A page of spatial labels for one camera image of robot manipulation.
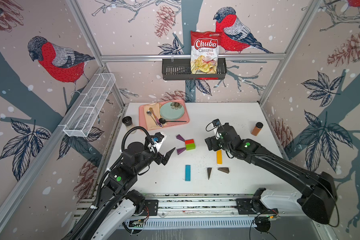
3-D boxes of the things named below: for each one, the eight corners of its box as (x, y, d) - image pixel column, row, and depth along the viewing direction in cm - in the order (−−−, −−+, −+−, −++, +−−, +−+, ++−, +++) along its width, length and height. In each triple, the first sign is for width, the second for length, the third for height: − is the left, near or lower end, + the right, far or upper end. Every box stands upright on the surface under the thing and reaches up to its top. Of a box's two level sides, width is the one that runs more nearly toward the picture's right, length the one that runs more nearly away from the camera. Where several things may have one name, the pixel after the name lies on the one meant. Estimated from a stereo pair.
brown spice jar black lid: (252, 136, 103) (258, 128, 95) (250, 131, 106) (255, 122, 98) (258, 136, 103) (264, 128, 95) (256, 131, 106) (262, 122, 98)
